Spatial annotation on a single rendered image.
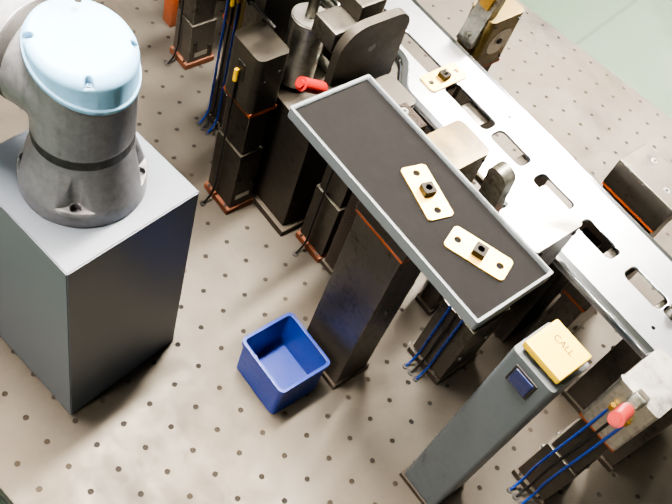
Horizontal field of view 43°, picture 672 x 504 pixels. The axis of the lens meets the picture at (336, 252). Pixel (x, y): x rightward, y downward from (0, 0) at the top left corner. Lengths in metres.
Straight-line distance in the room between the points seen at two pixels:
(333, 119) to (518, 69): 1.00
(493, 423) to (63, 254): 0.57
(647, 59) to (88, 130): 2.88
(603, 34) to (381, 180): 2.56
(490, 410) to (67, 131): 0.61
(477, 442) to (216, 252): 0.59
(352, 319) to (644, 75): 2.40
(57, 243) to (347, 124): 0.39
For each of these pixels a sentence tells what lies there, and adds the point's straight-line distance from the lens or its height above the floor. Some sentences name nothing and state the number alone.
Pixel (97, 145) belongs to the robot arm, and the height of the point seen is 1.23.
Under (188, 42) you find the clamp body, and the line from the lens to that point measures 1.76.
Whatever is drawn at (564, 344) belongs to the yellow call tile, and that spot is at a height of 1.16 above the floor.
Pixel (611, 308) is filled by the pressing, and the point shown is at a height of 1.00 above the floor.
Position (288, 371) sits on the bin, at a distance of 1.43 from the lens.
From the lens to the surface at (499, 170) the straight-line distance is 1.24.
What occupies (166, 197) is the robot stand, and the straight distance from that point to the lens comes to 1.08.
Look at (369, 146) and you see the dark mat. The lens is 1.11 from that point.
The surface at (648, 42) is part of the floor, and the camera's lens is 3.67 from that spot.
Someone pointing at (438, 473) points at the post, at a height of 0.80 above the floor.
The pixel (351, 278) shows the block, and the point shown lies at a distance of 1.22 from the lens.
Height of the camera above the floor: 1.96
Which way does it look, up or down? 53 degrees down
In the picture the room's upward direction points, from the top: 23 degrees clockwise
